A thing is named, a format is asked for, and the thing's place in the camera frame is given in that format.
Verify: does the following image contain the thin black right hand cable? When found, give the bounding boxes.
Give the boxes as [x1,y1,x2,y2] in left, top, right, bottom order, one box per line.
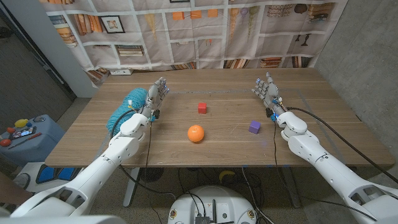
[272,120,379,222]

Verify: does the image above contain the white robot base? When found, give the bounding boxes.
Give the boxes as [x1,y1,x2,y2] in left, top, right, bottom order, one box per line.
[167,185,257,224]

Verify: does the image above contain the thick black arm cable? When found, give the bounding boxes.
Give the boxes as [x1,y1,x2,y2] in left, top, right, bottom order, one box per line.
[110,108,177,200]
[285,106,398,184]

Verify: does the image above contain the teal yarn ball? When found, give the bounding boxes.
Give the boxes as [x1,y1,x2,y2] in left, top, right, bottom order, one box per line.
[106,87,149,138]

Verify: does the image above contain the white machine with blue pads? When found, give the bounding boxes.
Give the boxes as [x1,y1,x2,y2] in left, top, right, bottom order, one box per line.
[14,161,85,194]

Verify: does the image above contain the black smartphone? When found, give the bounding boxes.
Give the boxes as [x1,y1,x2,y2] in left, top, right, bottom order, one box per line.
[9,126,37,140]

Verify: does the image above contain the thin black left hand cable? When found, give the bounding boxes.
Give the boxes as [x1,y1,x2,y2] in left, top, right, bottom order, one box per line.
[144,119,156,187]

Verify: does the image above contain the purple magnetic block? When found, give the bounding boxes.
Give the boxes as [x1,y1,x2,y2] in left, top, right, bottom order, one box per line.
[248,120,261,135]

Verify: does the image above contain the blue-grey stool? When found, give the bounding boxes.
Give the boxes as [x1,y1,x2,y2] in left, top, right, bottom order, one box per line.
[0,114,66,166]

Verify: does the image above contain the printed bookshelf backdrop cloth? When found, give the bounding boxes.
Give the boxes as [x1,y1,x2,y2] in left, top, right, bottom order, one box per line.
[39,0,349,83]

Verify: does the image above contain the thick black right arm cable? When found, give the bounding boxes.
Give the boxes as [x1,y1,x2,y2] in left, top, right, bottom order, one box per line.
[285,106,398,184]

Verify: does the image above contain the orange fruit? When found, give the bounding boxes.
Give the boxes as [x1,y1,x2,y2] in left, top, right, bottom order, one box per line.
[187,124,205,144]

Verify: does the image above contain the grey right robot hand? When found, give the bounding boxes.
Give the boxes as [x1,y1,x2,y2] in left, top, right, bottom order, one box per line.
[251,72,288,117]

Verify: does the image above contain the black round floor object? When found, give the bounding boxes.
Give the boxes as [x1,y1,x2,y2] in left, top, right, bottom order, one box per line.
[139,167,165,184]

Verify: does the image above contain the yellow banana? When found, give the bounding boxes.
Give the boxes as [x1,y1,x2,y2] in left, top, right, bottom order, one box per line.
[218,169,236,184]

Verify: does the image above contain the white table leg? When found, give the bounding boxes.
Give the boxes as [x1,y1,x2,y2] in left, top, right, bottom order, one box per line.
[123,167,141,208]

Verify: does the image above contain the thin black hand cable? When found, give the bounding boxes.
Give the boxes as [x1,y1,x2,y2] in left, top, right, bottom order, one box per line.
[144,119,156,187]
[272,120,379,222]

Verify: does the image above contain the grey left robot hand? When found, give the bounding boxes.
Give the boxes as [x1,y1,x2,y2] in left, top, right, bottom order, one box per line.
[141,77,170,121]

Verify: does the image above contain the white power strip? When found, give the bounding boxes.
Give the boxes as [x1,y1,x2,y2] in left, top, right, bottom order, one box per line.
[109,68,134,76]

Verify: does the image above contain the white robot chest cover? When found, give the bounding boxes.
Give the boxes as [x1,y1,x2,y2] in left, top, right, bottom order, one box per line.
[0,214,127,224]

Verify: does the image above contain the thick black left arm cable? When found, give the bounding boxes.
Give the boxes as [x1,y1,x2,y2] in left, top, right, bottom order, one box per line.
[110,108,177,200]

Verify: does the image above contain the grey table leg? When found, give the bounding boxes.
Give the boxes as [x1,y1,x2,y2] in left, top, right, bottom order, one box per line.
[281,167,302,208]

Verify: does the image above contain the red handled screwdriver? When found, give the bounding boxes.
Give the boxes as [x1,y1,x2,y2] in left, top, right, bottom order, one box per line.
[7,133,42,150]

